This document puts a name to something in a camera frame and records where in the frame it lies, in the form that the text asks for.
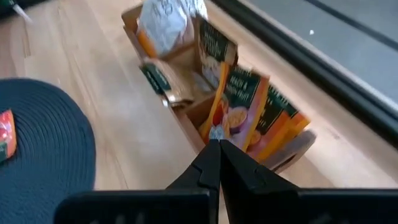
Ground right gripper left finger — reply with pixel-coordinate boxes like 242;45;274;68
54;139;222;224

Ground round dark blue woven placemat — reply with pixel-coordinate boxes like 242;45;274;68
0;77;97;224

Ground silver aluminium bracket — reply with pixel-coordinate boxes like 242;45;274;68
9;0;34;25

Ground brown vanilla cinnamon tea packet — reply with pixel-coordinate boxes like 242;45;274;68
194;17;239;91
139;58;196;109

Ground wooden three-compartment tray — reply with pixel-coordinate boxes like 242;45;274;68
121;2;317;174

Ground white Tazo tea packet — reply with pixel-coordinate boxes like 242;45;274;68
136;0;208;59

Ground black aluminium table frame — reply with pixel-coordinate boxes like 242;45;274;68
0;0;398;147

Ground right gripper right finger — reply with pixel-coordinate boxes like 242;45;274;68
219;139;398;224

